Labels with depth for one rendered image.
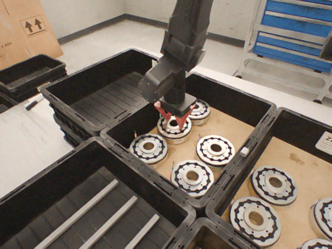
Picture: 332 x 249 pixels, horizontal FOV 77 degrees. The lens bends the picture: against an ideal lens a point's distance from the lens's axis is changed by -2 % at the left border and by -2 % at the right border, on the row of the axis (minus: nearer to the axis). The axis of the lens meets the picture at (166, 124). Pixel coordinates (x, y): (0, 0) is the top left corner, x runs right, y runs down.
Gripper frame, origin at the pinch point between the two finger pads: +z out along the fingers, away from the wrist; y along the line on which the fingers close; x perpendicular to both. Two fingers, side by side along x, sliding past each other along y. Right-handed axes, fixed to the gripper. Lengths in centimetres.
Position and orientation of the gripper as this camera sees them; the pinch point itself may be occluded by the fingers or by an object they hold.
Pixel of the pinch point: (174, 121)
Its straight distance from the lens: 63.0
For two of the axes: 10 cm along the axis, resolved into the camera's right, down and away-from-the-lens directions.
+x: 6.4, -5.7, 5.1
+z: 0.4, 6.9, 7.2
